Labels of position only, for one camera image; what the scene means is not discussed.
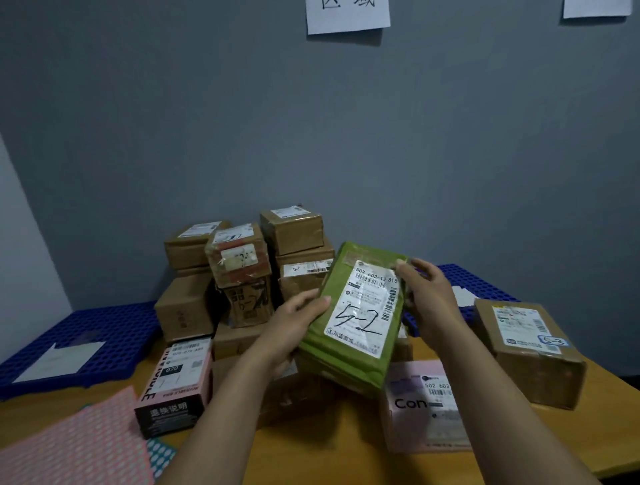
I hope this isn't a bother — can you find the person's right hand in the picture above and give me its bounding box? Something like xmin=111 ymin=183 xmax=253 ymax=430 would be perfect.
xmin=395 ymin=258 xmax=469 ymax=350

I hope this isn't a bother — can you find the person's left hand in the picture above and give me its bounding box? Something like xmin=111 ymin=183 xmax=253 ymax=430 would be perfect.
xmin=249 ymin=288 xmax=332 ymax=380

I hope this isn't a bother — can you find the small brown printed box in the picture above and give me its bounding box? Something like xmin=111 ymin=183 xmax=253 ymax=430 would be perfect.
xmin=222 ymin=277 xmax=275 ymax=329

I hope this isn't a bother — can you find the light green parcel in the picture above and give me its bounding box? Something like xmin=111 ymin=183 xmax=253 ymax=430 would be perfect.
xmin=295 ymin=241 xmax=409 ymax=400

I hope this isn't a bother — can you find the taped box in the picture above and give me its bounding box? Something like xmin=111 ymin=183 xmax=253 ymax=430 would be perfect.
xmin=205 ymin=222 xmax=273 ymax=290

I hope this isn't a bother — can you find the pile of brown parcels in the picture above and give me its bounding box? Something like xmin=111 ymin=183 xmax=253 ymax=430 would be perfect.
xmin=153 ymin=205 xmax=413 ymax=430

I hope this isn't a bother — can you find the large pink box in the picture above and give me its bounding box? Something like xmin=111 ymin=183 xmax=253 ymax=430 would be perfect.
xmin=381 ymin=359 xmax=473 ymax=454

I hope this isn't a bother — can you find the brown box with blue-marked label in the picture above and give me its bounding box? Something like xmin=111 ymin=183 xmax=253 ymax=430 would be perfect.
xmin=473 ymin=298 xmax=587 ymax=410

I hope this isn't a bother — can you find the black and pink box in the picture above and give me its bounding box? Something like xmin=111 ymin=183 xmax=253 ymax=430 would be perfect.
xmin=133 ymin=335 xmax=213 ymax=440

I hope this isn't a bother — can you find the teal sticker sheet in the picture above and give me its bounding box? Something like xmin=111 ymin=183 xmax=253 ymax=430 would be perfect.
xmin=79 ymin=403 xmax=177 ymax=480

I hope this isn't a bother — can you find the pink dot sticker sheet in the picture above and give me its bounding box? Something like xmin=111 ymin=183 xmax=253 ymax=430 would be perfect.
xmin=0 ymin=385 xmax=156 ymax=485

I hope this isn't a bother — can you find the person's right forearm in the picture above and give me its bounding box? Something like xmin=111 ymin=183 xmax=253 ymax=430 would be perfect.
xmin=435 ymin=324 xmax=601 ymax=485

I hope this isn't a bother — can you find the person's left forearm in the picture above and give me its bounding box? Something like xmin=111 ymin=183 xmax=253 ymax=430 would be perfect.
xmin=157 ymin=344 xmax=281 ymax=485

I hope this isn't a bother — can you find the white paper note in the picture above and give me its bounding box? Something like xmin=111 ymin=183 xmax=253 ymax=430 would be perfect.
xmin=452 ymin=285 xmax=479 ymax=308
xmin=12 ymin=341 xmax=106 ymax=384

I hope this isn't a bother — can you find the blue plastic grid pallet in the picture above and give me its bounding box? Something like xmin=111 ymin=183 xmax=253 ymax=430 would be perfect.
xmin=402 ymin=263 xmax=521 ymax=338
xmin=0 ymin=301 xmax=162 ymax=402

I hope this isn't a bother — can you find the white paper on wall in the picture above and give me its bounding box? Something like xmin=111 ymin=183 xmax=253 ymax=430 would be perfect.
xmin=305 ymin=0 xmax=392 ymax=36
xmin=563 ymin=0 xmax=633 ymax=19

